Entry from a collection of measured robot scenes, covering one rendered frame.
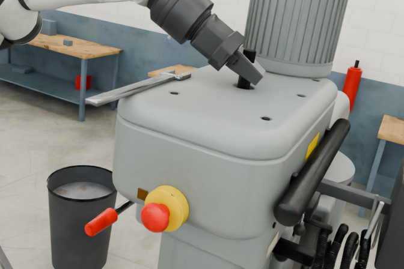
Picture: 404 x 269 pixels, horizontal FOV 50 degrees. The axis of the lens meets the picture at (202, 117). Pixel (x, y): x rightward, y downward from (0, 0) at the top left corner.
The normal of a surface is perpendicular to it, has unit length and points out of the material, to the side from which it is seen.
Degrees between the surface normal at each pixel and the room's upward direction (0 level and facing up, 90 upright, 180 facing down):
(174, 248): 90
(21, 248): 0
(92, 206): 94
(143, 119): 81
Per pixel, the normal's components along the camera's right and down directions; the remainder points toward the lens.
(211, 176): -0.44, 0.24
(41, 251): 0.14, -0.94
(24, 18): 0.88, 0.36
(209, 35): -0.22, 0.29
